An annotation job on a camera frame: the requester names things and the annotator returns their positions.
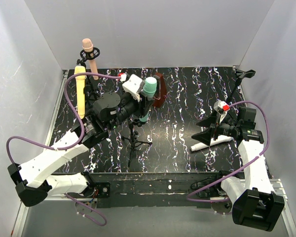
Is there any teal microphone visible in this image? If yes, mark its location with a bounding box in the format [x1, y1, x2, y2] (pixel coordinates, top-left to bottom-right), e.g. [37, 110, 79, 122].
[139, 77, 157, 122]

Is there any small black tripod clip stand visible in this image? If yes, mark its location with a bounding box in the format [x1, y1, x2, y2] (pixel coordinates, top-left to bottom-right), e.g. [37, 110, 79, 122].
[121, 118, 152, 168]

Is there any yellow microphone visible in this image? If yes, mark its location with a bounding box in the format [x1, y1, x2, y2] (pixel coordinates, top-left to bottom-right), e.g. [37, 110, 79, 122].
[75, 75, 86, 119]

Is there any black tripod shock-mount stand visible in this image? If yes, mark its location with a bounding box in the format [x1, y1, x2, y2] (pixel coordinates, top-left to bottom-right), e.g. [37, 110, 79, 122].
[75, 46, 102, 99]

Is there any pink microphone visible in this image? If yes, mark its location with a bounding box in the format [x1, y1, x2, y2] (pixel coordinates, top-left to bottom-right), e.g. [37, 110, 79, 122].
[82, 38, 98, 74]

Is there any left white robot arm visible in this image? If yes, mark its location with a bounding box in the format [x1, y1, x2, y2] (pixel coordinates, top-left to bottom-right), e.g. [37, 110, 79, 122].
[8, 92, 154, 207]

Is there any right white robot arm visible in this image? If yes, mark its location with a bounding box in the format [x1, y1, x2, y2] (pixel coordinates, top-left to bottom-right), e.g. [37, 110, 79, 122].
[187, 101, 285, 232]

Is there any tall black clip stand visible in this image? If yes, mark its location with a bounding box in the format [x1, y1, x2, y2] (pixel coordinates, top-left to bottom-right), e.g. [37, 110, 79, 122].
[226, 69, 256, 103]

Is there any white microphone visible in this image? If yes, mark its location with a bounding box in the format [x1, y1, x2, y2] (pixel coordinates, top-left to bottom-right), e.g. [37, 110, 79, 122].
[190, 135, 233, 152]

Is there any brown metronome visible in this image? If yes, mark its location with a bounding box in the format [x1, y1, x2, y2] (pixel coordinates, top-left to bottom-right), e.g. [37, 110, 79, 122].
[153, 73, 167, 108]

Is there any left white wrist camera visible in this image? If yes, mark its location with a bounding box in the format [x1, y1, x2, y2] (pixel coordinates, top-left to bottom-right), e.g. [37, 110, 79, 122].
[122, 74, 145, 102]

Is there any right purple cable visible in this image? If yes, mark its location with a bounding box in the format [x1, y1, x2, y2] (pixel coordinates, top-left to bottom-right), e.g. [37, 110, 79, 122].
[186, 100, 271, 203]

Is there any purple cable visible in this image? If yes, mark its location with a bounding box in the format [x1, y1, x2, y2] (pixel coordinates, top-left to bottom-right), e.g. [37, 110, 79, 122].
[186, 100, 271, 203]
[6, 73, 128, 227]

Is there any black front mounting rail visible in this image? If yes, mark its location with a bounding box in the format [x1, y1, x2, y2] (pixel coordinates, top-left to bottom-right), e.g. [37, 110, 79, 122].
[83, 171, 228, 208]

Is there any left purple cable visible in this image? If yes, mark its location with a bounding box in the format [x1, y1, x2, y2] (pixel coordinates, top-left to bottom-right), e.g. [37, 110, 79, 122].
[6, 73, 128, 227]

